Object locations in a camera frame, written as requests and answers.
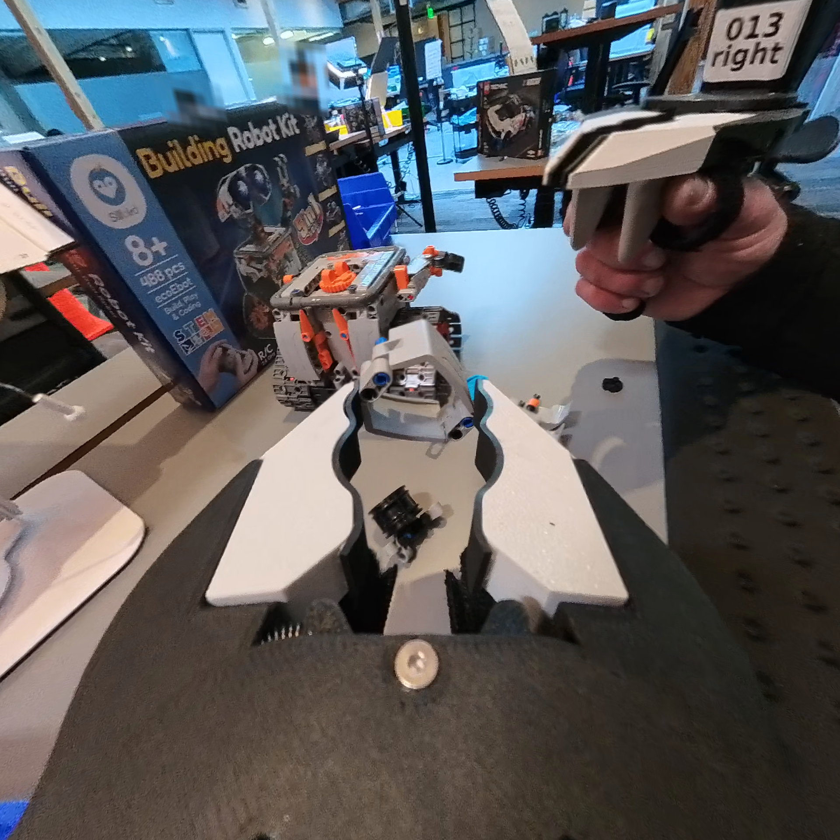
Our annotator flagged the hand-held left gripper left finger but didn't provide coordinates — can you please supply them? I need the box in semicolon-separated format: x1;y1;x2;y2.
205;382;366;608

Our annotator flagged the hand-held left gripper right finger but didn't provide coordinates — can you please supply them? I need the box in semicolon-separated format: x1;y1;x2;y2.
468;379;630;619

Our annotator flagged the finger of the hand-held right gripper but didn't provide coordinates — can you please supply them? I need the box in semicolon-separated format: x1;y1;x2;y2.
542;108;757;252
566;123;723;271

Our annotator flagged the black toy wheel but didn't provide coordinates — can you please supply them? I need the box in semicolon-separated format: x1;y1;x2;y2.
369;486;448;567

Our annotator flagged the grey panel piece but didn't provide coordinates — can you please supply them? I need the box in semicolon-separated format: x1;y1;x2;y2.
386;319;475;442

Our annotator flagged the person's right hand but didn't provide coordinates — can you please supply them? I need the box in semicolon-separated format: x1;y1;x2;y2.
563;174;790;322

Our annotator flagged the black office chair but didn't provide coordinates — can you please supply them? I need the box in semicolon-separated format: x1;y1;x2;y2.
784;115;840;166

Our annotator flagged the wooden work table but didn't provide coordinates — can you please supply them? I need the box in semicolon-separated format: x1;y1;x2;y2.
454;153;573;228

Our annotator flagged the grey panel assembly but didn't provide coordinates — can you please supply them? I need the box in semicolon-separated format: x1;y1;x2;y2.
517;392;573;435

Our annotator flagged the toy car box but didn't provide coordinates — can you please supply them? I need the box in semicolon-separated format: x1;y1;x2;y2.
475;68;560;161

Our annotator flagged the black pole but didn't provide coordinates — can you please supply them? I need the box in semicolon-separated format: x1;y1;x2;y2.
392;0;441;232

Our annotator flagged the toy tracked robot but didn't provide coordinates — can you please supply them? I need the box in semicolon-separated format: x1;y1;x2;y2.
270;244;468;413

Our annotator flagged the blue storage bin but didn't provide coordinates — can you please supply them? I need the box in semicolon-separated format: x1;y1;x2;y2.
336;172;399;252

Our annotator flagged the book stand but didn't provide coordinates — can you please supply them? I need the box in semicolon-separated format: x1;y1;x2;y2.
0;390;147;681

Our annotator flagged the orange container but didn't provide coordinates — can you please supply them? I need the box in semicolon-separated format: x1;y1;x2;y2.
45;261;114;340

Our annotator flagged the blue robot kit box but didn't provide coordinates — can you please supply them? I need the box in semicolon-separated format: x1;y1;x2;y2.
23;105;357;414

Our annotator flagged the white instruction booklet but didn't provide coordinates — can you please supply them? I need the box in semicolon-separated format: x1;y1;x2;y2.
0;179;77;274

